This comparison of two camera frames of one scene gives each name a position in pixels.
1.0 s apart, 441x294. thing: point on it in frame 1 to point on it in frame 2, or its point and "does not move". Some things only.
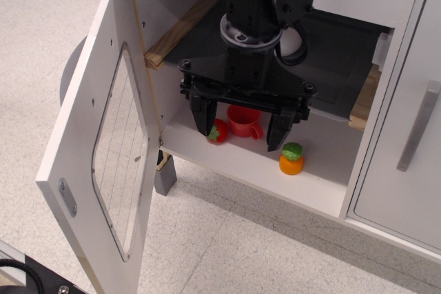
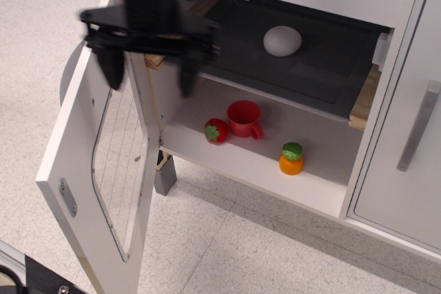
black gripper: (247, 76) to (118, 29)
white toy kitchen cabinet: (370, 149) does not move
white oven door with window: (97, 180) does not move
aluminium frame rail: (16, 274) does not move
